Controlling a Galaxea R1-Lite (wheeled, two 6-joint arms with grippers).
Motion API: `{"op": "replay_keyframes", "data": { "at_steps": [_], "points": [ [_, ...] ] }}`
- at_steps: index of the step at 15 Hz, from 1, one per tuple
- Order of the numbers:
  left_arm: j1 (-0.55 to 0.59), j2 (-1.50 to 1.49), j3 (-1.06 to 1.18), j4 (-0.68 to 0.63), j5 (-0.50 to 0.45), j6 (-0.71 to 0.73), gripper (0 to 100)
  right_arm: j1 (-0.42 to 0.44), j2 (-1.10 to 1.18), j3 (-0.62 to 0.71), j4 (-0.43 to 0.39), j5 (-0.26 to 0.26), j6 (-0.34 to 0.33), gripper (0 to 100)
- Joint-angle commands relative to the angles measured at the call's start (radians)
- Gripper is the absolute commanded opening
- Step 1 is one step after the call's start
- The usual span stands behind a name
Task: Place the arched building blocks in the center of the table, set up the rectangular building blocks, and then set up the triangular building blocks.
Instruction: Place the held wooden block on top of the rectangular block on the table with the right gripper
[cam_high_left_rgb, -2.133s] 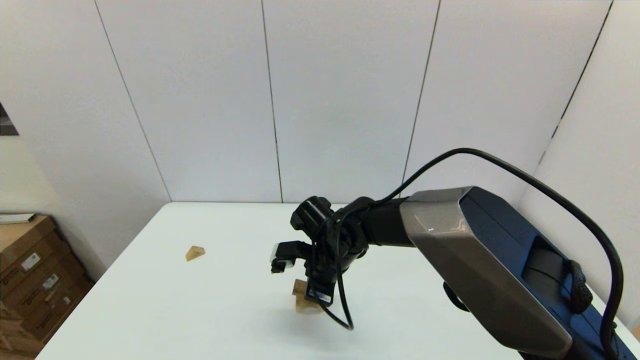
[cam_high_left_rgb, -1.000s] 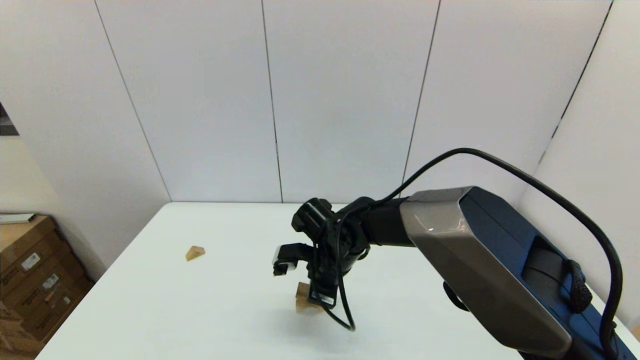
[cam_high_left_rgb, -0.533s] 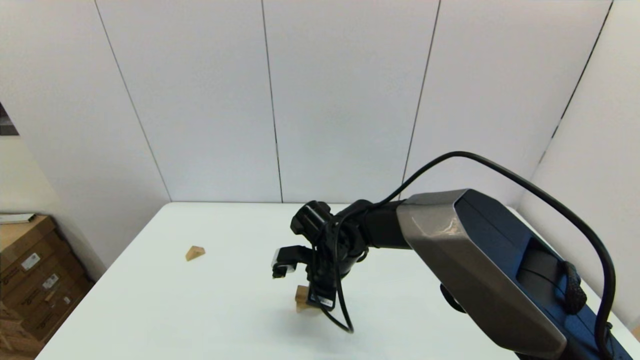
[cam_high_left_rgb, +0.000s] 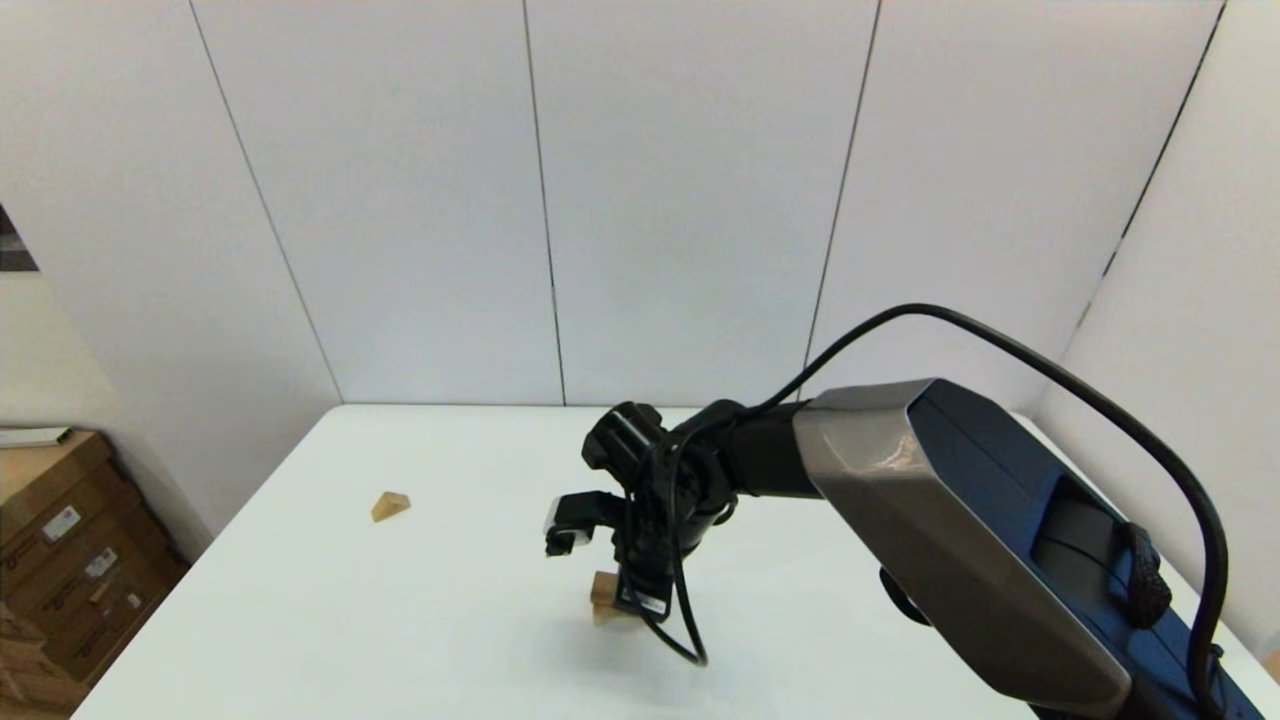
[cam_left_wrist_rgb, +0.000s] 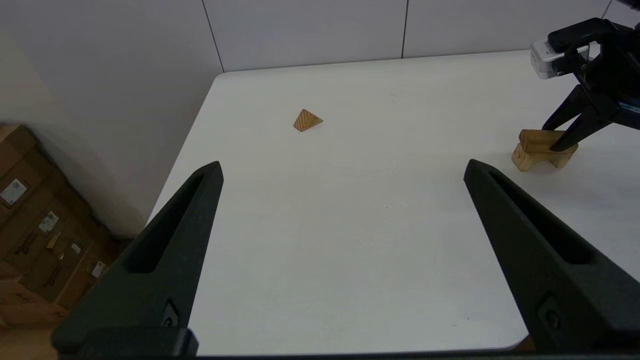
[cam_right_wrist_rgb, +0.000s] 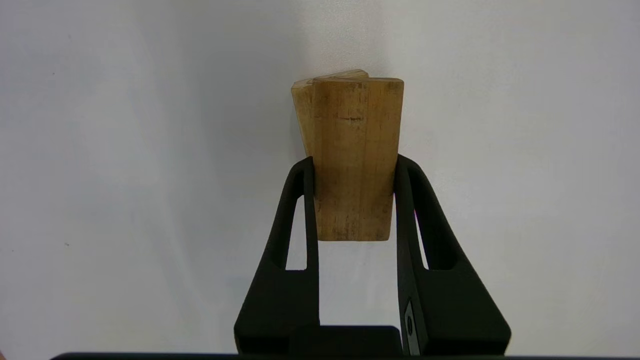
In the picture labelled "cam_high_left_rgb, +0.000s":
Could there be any small flat cardboard stack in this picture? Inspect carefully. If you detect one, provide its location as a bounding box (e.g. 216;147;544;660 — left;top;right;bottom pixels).
0;600;66;716

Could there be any labelled brown cardboard box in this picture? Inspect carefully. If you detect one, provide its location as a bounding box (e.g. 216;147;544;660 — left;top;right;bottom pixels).
0;490;166;633
30;545;193;691
0;432;136;576

